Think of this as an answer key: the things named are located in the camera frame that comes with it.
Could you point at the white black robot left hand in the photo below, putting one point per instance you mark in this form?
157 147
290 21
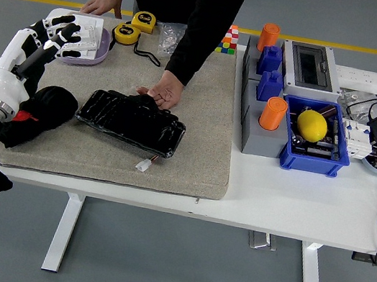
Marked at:
4 85

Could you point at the person's right hand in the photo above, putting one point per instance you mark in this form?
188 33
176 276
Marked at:
105 0

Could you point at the person's left hand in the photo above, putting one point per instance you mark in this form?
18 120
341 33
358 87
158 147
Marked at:
168 90

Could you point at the black glossy panel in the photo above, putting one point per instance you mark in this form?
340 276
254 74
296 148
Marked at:
129 123

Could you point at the black rag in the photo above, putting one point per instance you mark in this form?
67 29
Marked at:
53 102

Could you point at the person's left forearm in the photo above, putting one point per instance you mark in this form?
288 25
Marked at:
197 47

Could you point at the black desk control panel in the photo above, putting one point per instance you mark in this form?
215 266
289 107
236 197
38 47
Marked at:
365 258

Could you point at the grey-brown mat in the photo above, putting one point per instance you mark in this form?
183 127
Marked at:
194 131

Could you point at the purple tray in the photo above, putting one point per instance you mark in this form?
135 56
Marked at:
103 49

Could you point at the clear bag of white parts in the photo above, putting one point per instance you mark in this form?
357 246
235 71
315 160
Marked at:
166 40

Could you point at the colourful puzzle cube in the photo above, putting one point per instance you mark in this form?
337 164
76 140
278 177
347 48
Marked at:
229 44

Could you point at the blue block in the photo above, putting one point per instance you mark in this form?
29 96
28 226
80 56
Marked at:
270 60
270 86

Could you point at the grey block holder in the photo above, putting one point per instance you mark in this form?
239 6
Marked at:
261 141

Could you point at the orange cylinder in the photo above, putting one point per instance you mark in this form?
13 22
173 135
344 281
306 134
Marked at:
273 114
268 36

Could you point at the grey distribution box with window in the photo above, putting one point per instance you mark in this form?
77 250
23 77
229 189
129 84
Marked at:
311 67

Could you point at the yellow lemon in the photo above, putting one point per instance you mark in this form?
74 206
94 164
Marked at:
311 125

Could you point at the black circuit module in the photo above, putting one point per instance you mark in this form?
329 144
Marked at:
315 148

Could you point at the blue plastic bin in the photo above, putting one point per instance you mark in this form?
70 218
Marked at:
308 164

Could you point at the brown cylindrical capacitor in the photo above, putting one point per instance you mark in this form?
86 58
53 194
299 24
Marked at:
328 111

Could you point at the grey metal plate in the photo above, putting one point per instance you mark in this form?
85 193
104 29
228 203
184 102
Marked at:
260 241

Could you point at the clear bag of metal parts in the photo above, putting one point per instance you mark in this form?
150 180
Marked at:
357 103

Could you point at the white circuit breaker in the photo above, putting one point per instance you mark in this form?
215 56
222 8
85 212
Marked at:
354 141

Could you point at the white power strip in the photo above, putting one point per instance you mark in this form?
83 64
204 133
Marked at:
367 81

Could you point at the white wall switch plate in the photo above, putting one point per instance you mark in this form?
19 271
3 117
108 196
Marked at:
88 54
89 41
92 23

